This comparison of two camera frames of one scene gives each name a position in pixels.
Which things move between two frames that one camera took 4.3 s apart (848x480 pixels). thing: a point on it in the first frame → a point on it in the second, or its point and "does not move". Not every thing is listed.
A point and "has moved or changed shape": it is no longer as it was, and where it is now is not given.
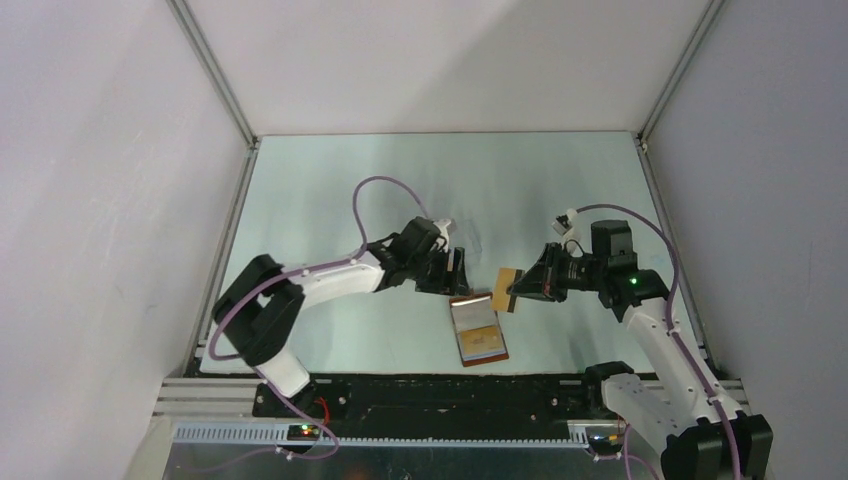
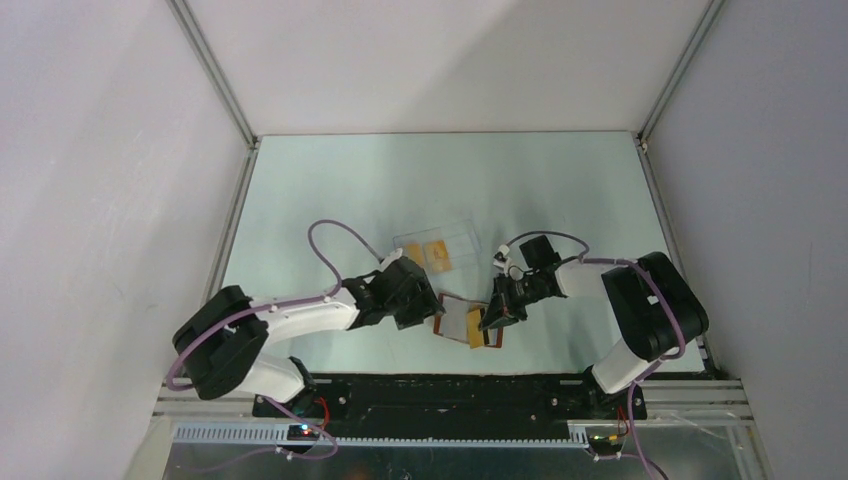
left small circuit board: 303,433 does not move
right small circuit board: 613,441 does not move
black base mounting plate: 451,399 does not move
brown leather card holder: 477,328 has moved or changed shape
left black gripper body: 429,272 → 417,304
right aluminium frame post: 709,12 does not move
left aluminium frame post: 229,89 does not move
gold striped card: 501,299 has moved or changed shape
